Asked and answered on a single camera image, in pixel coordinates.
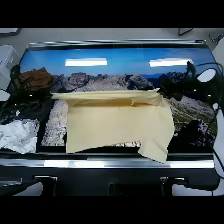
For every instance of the cream yellow T-shirt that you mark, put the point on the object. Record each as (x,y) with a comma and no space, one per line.
(113,123)

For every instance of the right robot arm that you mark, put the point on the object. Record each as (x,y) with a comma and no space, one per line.
(207,76)

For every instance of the brown garment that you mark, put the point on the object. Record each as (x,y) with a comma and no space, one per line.
(35,80)

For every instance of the black garment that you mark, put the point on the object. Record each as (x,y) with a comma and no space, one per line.
(28,108)

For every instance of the white garment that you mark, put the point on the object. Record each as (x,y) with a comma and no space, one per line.
(16,135)

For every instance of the silver frame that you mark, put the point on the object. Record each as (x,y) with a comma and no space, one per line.
(110,164)

